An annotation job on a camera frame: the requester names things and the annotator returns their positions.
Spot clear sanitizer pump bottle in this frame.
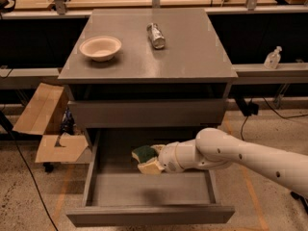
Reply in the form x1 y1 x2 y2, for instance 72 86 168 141
264 46 282 69

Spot silver metal can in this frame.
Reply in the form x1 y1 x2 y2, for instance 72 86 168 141
146 23 166 49

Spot black floor cable left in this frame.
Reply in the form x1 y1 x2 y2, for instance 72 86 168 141
0 113 61 231

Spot green yellow sponge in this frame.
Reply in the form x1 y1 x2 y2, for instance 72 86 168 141
132 145 158 164

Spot black headphones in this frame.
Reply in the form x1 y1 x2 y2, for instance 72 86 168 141
0 0 16 13

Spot black floor cable right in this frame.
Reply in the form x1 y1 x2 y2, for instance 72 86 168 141
240 96 308 142

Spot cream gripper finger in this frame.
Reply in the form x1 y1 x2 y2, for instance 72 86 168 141
150 144 166 155
138 157 164 175

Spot open cardboard box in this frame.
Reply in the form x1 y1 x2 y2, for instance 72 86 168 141
13 83 91 164

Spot grey drawer cabinet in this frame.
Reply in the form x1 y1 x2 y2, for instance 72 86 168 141
59 9 237 143

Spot closed grey top drawer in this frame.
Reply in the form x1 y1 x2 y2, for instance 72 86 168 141
68 99 225 128

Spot open grey middle drawer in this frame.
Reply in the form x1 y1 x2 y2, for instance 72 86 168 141
66 128 235 227

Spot blue bottle in box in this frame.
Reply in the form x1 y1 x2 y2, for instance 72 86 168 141
60 109 75 135

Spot black floor cable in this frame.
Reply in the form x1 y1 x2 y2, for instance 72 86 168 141
0 113 61 231
240 96 308 142

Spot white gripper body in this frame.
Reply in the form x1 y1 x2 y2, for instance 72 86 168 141
158 142 184 173

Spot white paper bowl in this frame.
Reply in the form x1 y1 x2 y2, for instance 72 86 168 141
79 36 122 62

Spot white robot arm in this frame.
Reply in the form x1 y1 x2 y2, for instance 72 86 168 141
132 128 308 198

